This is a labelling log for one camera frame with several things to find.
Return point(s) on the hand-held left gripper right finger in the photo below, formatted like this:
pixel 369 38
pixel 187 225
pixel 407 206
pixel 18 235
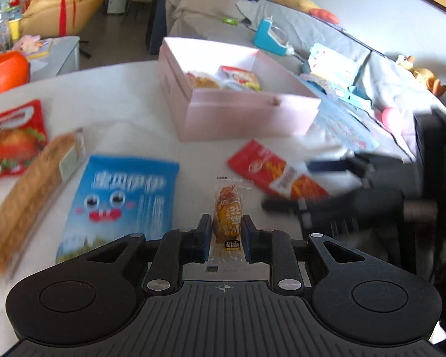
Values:
pixel 247 238

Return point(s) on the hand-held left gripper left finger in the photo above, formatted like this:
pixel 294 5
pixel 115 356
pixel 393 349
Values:
pixel 207 238

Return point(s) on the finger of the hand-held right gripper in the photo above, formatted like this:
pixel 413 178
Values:
pixel 282 204
pixel 327 165

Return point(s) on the small brown snack packet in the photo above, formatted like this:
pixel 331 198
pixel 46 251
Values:
pixel 226 212

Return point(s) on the large red snack packet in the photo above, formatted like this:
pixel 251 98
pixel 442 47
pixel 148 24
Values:
pixel 267 167

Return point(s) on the pink gift box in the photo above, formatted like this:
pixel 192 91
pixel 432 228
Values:
pixel 238 119

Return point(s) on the blue white seaweed snack bag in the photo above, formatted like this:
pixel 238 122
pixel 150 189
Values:
pixel 115 200

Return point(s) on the yellow cartoon snack packet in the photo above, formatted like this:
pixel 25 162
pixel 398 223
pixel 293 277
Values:
pixel 241 78

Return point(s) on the long bread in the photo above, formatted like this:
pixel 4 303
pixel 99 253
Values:
pixel 29 189

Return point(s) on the red chicken snack bag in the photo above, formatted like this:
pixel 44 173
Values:
pixel 18 145

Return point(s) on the blue cartoon packaging sheet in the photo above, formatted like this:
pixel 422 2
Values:
pixel 342 126

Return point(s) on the light blue packaging sheet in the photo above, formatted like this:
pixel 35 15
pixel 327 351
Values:
pixel 351 95

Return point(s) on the dark upright object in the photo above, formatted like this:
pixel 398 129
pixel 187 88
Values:
pixel 438 156

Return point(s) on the pink toy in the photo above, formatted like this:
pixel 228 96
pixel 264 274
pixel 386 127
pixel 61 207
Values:
pixel 396 121

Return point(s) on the cartoon sticker card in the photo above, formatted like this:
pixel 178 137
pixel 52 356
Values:
pixel 330 63

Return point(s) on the plush toy duck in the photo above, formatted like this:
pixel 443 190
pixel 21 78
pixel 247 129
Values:
pixel 423 76

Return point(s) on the grey covered sofa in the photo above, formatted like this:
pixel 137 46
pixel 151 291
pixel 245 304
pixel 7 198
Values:
pixel 319 33

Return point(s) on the blue toy machine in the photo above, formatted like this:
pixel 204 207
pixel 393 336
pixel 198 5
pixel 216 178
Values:
pixel 265 35

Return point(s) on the yellow pillow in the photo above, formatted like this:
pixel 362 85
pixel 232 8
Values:
pixel 290 0

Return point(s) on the small green toy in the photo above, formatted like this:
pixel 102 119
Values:
pixel 230 20

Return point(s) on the white side table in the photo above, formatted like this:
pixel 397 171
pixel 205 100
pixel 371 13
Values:
pixel 63 54

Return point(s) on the white waste bin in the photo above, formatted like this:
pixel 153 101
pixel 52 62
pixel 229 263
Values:
pixel 116 6

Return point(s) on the yellow picture book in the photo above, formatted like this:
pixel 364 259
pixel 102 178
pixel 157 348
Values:
pixel 44 48

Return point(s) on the orange pumpkin bucket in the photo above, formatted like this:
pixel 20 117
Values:
pixel 5 74

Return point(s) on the pink plush doll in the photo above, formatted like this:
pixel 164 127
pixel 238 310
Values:
pixel 26 42

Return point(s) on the yellow beanbag sofa red ribbon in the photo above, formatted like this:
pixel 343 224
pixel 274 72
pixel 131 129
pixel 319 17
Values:
pixel 44 11

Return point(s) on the yellow kids water bottle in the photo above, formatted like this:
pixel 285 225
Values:
pixel 14 18

